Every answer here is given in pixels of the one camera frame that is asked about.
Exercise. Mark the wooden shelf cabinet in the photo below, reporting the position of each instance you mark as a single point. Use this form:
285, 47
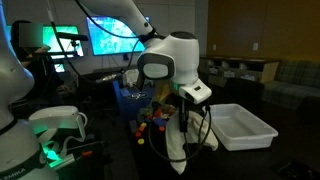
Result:
240, 66

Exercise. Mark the white plastic bin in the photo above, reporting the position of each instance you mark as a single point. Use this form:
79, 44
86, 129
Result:
240, 126

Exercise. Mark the red orange plush ball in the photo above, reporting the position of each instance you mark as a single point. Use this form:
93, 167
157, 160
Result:
157, 113

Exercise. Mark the white terry towel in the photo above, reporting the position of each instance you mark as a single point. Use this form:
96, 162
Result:
180, 146

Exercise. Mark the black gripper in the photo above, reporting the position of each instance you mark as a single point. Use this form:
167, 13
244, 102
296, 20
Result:
183, 110

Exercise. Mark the small lit screen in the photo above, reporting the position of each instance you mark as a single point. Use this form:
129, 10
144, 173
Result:
59, 67

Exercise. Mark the blue bin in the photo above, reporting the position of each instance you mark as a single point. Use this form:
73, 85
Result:
130, 100

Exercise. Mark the blue oval toy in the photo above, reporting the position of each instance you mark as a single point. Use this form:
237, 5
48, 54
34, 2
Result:
159, 121

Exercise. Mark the yellow wrist camera mount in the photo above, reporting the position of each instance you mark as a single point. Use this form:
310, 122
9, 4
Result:
163, 91

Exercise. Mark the black office chair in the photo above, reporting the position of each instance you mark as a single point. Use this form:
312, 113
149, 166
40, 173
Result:
96, 93

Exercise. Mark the person in dark clothes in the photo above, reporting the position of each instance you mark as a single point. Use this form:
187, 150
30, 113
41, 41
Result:
36, 73

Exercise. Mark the white wall outlet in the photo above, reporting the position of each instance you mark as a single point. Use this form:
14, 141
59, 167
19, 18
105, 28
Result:
214, 47
255, 46

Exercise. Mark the yellow toy disc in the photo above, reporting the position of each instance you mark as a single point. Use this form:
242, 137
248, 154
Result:
141, 141

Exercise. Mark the black camera on tripod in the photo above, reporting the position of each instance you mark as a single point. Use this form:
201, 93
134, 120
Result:
71, 36

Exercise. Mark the brown plush toy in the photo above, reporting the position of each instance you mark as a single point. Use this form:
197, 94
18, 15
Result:
168, 110

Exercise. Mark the green plaid couch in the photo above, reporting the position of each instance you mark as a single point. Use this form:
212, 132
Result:
293, 83

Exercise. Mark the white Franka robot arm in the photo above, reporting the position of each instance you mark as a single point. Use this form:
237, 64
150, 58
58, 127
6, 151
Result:
173, 60

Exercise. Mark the green plush toy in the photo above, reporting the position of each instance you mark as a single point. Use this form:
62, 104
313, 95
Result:
144, 111

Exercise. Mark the white translucent box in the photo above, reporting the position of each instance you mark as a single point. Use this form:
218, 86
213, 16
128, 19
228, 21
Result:
131, 76

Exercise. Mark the wall monitor with blue picture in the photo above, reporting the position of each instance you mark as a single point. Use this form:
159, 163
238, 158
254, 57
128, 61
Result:
110, 36

